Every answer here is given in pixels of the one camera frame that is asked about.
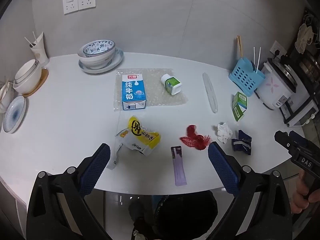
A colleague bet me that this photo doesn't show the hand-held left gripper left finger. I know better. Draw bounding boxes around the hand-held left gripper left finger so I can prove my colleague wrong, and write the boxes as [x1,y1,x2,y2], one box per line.
[26,143,111,240]

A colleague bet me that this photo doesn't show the dark blue wrapper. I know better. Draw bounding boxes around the dark blue wrapper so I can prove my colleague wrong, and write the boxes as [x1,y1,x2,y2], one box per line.
[231,130,252,155]

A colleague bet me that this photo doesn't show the clear plastic case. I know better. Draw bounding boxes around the clear plastic case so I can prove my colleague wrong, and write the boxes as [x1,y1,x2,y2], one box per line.
[202,72,219,114]

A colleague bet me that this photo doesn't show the yellow snack bag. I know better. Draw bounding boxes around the yellow snack bag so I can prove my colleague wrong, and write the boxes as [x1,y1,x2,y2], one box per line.
[107,115,161,170]

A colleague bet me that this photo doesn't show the wooden coaster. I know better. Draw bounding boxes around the wooden coaster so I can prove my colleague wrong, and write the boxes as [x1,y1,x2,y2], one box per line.
[22,69,49,97]

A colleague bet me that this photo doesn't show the clear bubble wrap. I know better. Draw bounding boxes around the clear bubble wrap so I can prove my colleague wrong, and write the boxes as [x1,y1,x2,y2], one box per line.
[114,68,188,112]

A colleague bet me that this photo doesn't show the person's right hand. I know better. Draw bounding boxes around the person's right hand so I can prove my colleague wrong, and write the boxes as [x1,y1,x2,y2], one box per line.
[291,169,320,214]

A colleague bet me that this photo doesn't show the blue striped plate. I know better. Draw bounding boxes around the blue striped plate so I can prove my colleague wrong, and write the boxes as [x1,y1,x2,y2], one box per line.
[2,95,27,134]

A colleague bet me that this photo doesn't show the blue floral bowl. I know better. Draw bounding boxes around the blue floral bowl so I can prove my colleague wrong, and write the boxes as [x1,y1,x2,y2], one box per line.
[82,39,116,58]

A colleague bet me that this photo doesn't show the white bowl with blue rim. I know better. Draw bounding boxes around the white bowl with blue rim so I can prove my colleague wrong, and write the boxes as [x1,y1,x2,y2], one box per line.
[77,45,117,67]

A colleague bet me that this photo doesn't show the stacked floral bowls on plate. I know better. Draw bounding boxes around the stacked floral bowls on plate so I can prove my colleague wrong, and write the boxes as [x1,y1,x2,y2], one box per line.
[78,47,124,74]

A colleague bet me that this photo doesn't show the blue utensil holder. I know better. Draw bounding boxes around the blue utensil holder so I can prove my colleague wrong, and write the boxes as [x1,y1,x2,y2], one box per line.
[229,57,266,97]

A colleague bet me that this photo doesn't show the wall socket with black plug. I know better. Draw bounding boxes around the wall socket with black plug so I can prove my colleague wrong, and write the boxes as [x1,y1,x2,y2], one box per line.
[270,40,288,60]

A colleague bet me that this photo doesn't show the white rice cooker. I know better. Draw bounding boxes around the white rice cooker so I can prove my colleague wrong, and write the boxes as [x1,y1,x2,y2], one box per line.
[255,57,298,110]

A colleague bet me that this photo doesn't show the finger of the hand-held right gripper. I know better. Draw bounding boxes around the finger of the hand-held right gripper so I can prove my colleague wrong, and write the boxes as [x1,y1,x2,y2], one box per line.
[274,131,301,157]
[289,130,316,151]

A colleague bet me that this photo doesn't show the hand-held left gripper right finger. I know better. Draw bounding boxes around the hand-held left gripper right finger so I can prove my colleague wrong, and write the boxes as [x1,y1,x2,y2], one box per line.
[207,141,293,240]

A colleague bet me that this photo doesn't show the green carton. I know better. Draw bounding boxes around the green carton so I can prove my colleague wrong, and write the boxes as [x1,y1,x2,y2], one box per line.
[232,91,249,122]

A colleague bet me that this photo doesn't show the white ceramic cup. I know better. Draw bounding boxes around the white ceramic cup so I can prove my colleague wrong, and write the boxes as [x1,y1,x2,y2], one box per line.
[30,32,50,67]

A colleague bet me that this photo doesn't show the white toaster oven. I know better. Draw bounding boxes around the white toaster oven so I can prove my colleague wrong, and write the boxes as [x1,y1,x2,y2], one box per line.
[279,80,319,127]

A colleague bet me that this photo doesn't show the cream string ornament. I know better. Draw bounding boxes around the cream string ornament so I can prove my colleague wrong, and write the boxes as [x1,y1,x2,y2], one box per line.
[295,23,314,52]

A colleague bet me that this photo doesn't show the red mesh net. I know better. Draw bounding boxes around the red mesh net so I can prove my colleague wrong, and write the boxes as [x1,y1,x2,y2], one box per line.
[179,124,212,152]

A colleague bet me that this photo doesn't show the blue milk carton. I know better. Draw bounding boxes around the blue milk carton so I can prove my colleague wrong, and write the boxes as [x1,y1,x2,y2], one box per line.
[121,74,147,111]

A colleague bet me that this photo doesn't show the black trash bin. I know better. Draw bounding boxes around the black trash bin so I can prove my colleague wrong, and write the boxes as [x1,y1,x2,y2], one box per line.
[129,190,218,240]

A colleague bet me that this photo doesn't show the white bottle with green label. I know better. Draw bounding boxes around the white bottle with green label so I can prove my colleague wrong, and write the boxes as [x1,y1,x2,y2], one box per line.
[160,74,182,96]

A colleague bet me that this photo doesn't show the white tissue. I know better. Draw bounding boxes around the white tissue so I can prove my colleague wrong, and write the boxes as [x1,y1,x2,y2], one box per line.
[216,122,233,144]

